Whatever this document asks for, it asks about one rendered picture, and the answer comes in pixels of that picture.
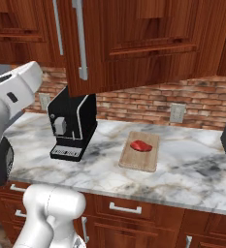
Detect silver drawer handle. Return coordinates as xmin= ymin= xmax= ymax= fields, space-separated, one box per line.
xmin=109 ymin=201 xmax=143 ymax=215
xmin=14 ymin=208 xmax=28 ymax=219
xmin=9 ymin=183 xmax=27 ymax=194

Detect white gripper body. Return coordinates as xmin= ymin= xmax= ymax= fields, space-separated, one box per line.
xmin=16 ymin=60 xmax=44 ymax=105

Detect wooden base cabinet door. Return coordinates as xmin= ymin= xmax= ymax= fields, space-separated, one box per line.
xmin=176 ymin=232 xmax=226 ymax=248
xmin=83 ymin=215 xmax=178 ymax=248

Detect wooden cutting board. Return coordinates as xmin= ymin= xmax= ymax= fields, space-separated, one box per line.
xmin=117 ymin=130 xmax=161 ymax=173

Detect red raw meat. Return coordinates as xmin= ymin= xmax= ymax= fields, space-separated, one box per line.
xmin=129 ymin=139 xmax=154 ymax=153

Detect black coffee machine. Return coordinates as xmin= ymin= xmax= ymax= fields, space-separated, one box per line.
xmin=47 ymin=84 xmax=98 ymax=163

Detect long silver cabinet handle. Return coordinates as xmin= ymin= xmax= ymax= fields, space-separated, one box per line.
xmin=51 ymin=0 xmax=65 ymax=56
xmin=71 ymin=0 xmax=89 ymax=81

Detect wooden drawer front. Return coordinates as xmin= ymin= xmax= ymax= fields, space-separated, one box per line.
xmin=207 ymin=212 xmax=226 ymax=240
xmin=0 ymin=197 xmax=29 ymax=227
xmin=94 ymin=193 xmax=186 ymax=225
xmin=0 ymin=180 xmax=32 ymax=202

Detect silver base cabinet handle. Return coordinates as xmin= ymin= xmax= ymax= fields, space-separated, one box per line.
xmin=184 ymin=234 xmax=193 ymax=248
xmin=81 ymin=215 xmax=90 ymax=244

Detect grey wall outlet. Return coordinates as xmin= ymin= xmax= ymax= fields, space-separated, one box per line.
xmin=169 ymin=103 xmax=187 ymax=124
xmin=38 ymin=92 xmax=51 ymax=111

